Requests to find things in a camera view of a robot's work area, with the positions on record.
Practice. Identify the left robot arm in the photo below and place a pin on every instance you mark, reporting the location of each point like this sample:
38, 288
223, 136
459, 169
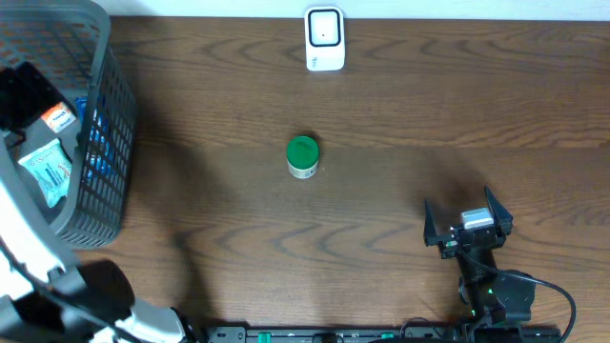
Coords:
47, 293

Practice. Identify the grey plastic mesh basket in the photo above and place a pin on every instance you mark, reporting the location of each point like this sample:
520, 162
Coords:
68, 42

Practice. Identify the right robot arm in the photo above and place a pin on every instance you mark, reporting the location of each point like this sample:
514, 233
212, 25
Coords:
501, 301

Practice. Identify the green lid jar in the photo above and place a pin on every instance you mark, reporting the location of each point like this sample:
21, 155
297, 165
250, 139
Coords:
302, 156

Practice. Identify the blue Oreo cookie pack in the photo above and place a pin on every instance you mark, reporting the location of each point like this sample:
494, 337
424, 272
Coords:
99, 134

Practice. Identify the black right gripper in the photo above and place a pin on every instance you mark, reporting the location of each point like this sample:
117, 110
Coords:
449, 245

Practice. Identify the white barcode scanner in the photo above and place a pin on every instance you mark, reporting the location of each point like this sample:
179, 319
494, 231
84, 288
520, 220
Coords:
324, 39

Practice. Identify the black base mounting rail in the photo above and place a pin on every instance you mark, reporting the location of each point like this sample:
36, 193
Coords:
414, 332

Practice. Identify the orange snack box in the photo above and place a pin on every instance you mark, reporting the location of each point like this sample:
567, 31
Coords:
58, 117

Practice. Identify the light teal snack packet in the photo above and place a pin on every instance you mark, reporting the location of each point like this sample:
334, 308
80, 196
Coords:
51, 169

